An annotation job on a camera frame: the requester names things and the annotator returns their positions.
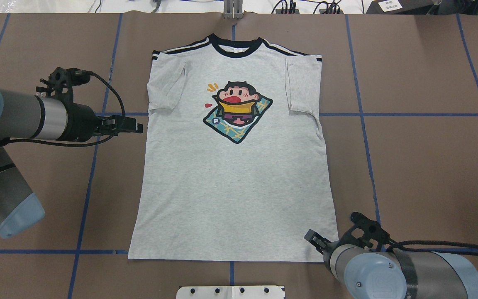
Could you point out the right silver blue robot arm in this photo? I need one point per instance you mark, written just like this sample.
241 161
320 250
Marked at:
399 274

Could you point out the aluminium frame post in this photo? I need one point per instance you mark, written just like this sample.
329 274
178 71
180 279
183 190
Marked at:
233 9

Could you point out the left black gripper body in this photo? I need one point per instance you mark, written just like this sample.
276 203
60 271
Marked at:
79 122

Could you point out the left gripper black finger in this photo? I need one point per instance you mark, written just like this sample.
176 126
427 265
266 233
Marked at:
128 125

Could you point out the grey cartoon print t-shirt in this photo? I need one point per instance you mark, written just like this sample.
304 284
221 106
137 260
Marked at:
235 163

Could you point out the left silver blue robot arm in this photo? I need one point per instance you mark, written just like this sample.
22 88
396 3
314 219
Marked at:
47 118

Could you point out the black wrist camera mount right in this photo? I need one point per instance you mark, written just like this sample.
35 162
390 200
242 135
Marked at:
366 234

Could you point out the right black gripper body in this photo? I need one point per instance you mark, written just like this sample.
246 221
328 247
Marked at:
317 241

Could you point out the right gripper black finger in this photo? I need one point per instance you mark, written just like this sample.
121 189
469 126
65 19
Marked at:
314 238

